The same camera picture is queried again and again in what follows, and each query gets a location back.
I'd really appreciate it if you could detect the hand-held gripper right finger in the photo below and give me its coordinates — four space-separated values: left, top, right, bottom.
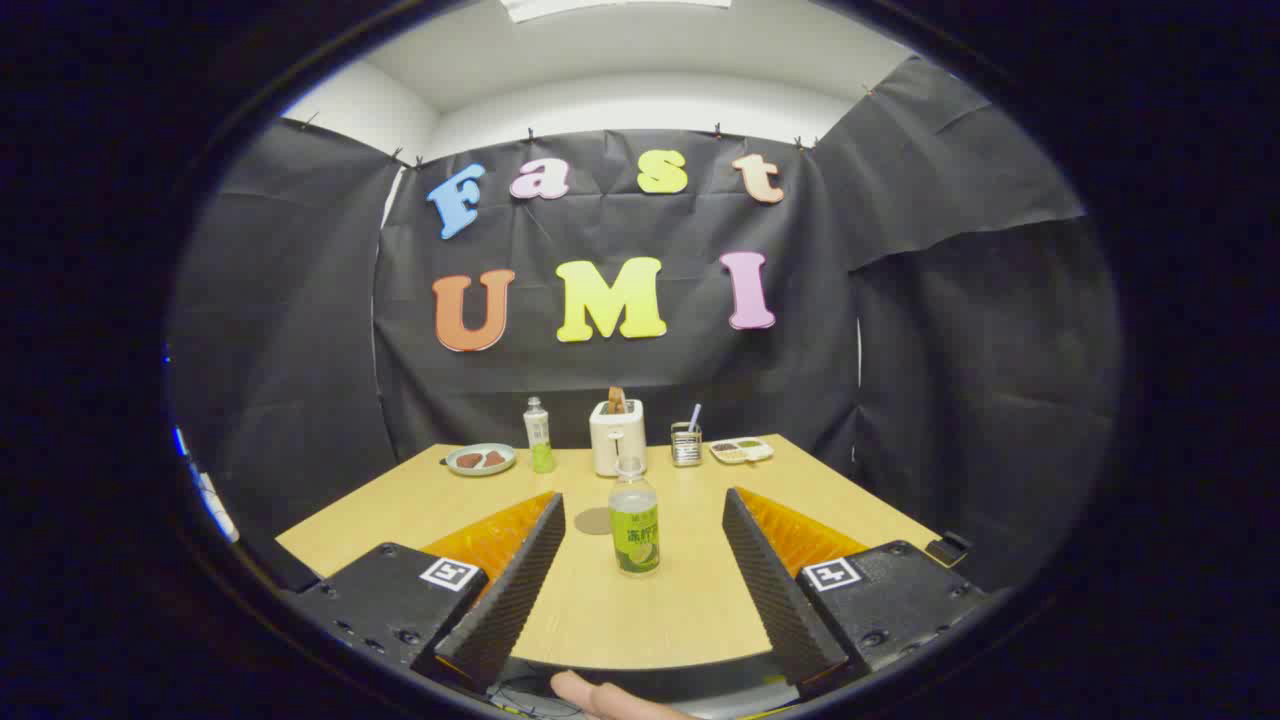
722 487 991 699

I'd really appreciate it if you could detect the green label juice bottle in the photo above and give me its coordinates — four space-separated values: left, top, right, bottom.
608 457 661 577

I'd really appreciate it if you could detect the white toaster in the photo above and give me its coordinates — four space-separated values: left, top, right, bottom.
589 399 648 478

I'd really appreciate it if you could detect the tall white green drink bottle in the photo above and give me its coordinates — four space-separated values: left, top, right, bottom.
523 396 557 474

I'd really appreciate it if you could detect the ceiling light panel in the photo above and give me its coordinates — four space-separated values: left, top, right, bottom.
500 0 733 23

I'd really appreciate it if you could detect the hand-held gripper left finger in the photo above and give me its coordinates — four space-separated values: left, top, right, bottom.
290 490 567 696

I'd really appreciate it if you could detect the white divided dish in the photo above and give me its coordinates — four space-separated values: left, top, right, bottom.
709 436 775 466

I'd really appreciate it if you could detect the wooden table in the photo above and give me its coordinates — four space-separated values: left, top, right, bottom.
275 433 946 671

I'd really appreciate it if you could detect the pale green plate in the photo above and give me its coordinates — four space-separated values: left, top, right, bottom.
445 443 518 477

